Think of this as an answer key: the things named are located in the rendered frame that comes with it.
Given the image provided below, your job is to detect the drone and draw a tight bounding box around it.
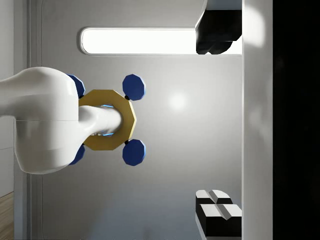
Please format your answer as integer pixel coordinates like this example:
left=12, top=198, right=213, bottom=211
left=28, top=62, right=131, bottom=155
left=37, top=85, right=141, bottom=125
left=65, top=73, right=147, bottom=167

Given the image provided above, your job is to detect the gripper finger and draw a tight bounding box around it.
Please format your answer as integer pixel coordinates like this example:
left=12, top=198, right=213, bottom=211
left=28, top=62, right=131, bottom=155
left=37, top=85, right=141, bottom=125
left=194, top=0, right=243, bottom=56
left=195, top=189, right=243, bottom=240

